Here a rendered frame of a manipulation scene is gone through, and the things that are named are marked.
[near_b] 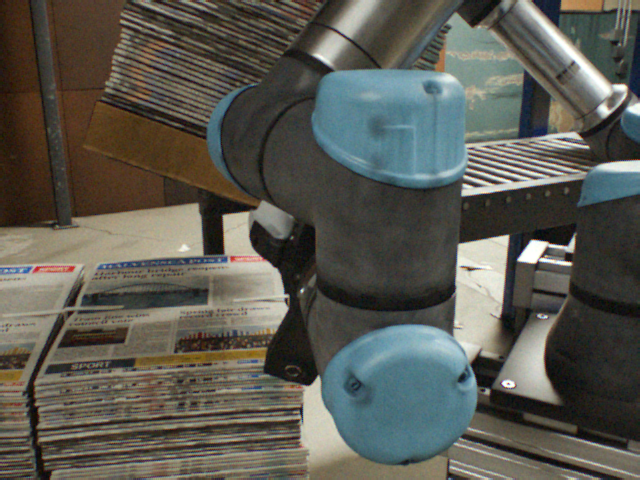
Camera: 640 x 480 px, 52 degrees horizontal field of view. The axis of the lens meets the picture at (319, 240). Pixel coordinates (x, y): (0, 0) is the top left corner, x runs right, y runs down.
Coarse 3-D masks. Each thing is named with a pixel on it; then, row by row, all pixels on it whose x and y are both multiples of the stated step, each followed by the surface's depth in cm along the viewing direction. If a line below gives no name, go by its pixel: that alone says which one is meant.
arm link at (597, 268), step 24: (600, 168) 65; (624, 168) 64; (600, 192) 64; (624, 192) 62; (600, 216) 64; (624, 216) 62; (576, 240) 69; (600, 240) 65; (624, 240) 62; (576, 264) 69; (600, 264) 65; (624, 264) 63; (600, 288) 66; (624, 288) 64
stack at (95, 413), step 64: (192, 256) 104; (256, 256) 105; (0, 320) 81; (64, 320) 87; (128, 320) 81; (192, 320) 81; (256, 320) 81; (0, 384) 67; (64, 384) 68; (128, 384) 69; (192, 384) 70; (256, 384) 72; (0, 448) 68; (64, 448) 70; (128, 448) 71; (192, 448) 73; (256, 448) 74
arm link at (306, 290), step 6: (312, 270) 44; (306, 276) 44; (312, 276) 43; (306, 282) 44; (312, 282) 43; (300, 288) 42; (306, 288) 42; (312, 288) 42; (300, 294) 42; (306, 294) 42; (312, 294) 41; (300, 300) 44; (306, 300) 42; (306, 306) 43; (306, 312) 42
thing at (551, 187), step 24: (480, 192) 156; (504, 192) 158; (528, 192) 162; (552, 192) 166; (576, 192) 170; (480, 216) 157; (504, 216) 160; (528, 216) 164; (552, 216) 168; (576, 216) 173
